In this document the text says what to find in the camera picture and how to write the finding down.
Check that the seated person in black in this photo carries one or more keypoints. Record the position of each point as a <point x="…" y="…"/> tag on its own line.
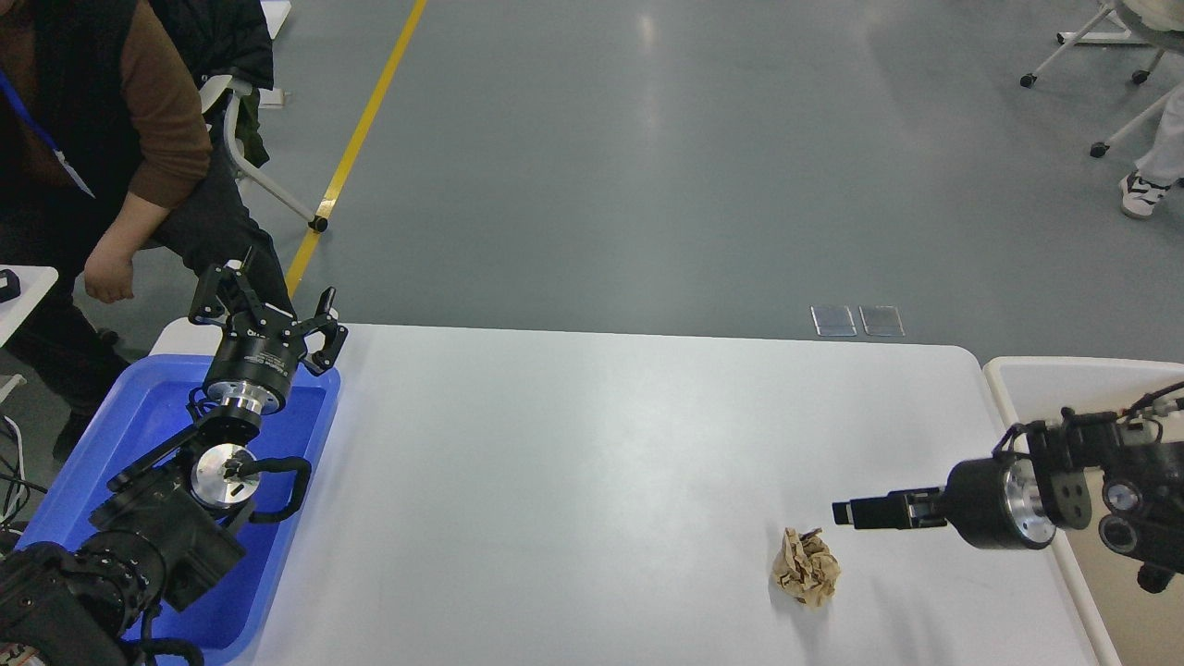
<point x="105" y="150"/>

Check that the white side table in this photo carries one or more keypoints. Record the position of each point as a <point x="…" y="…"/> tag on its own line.
<point x="24" y="287"/>

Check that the blue plastic bin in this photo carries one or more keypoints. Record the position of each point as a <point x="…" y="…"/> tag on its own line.
<point x="148" y="405"/>

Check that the metal floor plate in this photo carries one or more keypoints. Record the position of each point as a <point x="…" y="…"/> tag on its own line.
<point x="834" y="321"/>
<point x="882" y="321"/>

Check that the white and black sneaker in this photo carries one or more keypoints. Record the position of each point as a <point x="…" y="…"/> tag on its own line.
<point x="1139" y="197"/>

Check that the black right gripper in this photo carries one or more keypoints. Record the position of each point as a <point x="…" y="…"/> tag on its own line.
<point x="993" y="503"/>

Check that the left metal floor plate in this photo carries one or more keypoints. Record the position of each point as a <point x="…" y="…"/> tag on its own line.
<point x="834" y="321"/>

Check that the small black device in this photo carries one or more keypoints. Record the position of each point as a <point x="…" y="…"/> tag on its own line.
<point x="10" y="285"/>

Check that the brown paper ball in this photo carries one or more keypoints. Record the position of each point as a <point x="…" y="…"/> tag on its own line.
<point x="805" y="568"/>

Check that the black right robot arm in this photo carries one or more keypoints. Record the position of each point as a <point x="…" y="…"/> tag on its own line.
<point x="1115" y="471"/>

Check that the beige plastic bin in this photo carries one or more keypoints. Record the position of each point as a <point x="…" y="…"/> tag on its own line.
<point x="1126" y="625"/>

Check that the right metal floor plate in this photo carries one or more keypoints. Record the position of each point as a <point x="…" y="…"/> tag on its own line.
<point x="882" y="321"/>

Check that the white office chair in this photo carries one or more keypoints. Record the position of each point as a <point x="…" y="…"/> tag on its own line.
<point x="235" y="72"/>

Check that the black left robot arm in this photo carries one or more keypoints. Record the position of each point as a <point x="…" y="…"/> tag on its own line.
<point x="168" y="534"/>

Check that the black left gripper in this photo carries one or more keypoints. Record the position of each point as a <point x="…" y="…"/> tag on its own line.
<point x="258" y="353"/>

